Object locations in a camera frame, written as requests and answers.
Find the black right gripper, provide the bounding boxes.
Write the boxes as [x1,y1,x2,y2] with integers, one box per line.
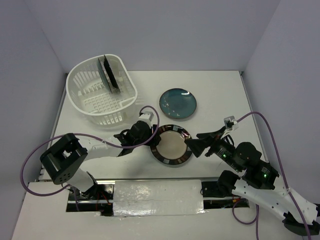
[182,125,242,171]

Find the beige plate with dark rim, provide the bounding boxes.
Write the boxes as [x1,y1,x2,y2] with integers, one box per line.
[150,124,193,168]

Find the blue glazed ceramic plate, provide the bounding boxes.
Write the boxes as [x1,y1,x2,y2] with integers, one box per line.
[159,88,197,120]

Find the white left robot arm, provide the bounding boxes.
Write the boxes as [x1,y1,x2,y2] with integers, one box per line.
[40,120,161,200]

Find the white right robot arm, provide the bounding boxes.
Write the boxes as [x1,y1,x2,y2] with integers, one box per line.
[185,127,320,236]

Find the black plate in rack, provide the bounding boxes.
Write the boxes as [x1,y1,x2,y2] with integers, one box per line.
[102,55,120,93]

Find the teal plate in rack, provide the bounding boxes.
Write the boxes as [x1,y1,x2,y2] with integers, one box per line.
[97,58,112,92]

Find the white plastic dish rack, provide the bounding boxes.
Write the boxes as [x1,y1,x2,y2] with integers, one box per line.
[65,54,138,127]

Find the silver foil tape sheet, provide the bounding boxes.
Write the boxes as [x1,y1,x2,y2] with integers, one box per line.
[113,179,205,217]

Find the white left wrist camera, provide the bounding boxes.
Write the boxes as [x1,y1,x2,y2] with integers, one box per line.
[138,111,154,124]

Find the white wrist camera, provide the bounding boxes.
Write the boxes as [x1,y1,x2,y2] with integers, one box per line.
[138,111,154,124]
[222,115,239,138]

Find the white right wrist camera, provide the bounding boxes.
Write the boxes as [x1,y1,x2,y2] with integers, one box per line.
[222,115,239,138]

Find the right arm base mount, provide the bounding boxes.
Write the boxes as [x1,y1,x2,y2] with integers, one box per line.
[200,181,243,210]

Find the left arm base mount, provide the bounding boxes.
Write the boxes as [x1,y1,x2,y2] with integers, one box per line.
[66,181,115,217]

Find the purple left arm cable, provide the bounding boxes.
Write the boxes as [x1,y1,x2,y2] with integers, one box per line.
[20,105,161,213]

